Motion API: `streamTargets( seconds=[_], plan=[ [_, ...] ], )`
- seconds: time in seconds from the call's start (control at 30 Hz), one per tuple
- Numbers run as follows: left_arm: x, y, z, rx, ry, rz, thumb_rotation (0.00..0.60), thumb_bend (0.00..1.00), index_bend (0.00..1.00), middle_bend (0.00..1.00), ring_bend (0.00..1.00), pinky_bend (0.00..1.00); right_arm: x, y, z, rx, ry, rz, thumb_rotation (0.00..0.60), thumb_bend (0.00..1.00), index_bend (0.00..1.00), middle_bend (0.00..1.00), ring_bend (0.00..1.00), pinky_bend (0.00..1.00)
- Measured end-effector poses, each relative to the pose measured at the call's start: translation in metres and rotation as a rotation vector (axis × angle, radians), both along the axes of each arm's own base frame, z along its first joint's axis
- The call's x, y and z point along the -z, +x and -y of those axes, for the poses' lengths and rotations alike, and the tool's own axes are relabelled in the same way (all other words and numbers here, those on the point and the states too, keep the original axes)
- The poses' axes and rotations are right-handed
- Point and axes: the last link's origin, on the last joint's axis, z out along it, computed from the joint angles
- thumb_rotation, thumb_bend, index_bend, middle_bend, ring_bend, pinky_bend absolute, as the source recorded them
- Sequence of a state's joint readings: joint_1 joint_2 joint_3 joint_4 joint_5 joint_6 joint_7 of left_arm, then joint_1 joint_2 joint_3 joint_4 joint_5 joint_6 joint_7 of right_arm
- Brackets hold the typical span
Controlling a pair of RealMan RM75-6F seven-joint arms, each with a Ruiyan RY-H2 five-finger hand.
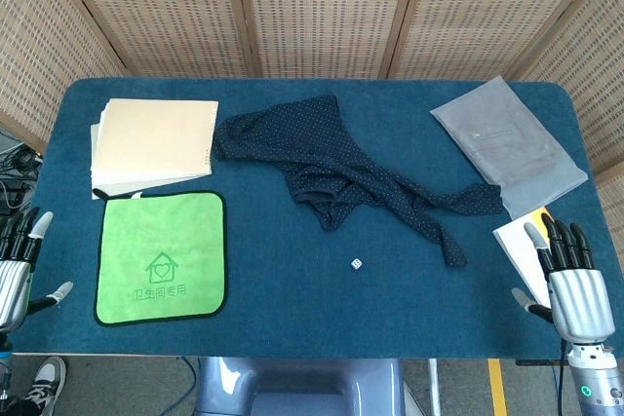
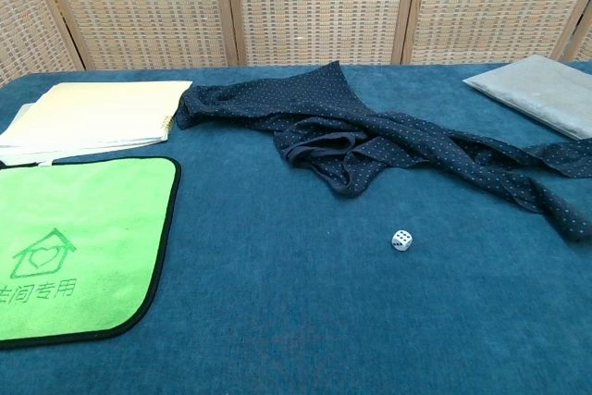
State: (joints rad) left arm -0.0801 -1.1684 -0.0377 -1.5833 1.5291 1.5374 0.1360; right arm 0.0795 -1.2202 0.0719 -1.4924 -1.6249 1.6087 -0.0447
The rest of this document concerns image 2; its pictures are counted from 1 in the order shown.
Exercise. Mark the white die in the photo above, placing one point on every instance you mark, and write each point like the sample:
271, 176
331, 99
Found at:
402, 239

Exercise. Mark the teal blue carpeted table surface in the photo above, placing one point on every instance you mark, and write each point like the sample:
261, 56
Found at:
277, 298

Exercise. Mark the green microfiber cloth black trim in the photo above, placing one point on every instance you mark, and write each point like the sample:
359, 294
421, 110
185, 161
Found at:
78, 247

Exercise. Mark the grey folded cloth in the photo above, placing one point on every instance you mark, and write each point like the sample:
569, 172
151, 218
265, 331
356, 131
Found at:
541, 92

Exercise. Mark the navy polka dot scarf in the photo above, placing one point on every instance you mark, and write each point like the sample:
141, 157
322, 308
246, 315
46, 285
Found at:
351, 136

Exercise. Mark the woven rattan folding screen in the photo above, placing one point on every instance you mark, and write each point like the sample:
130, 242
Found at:
296, 6

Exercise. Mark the cream spiral notebook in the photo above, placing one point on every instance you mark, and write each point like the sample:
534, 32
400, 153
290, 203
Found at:
102, 110

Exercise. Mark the white paper sheets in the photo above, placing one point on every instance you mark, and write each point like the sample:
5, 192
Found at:
20, 152

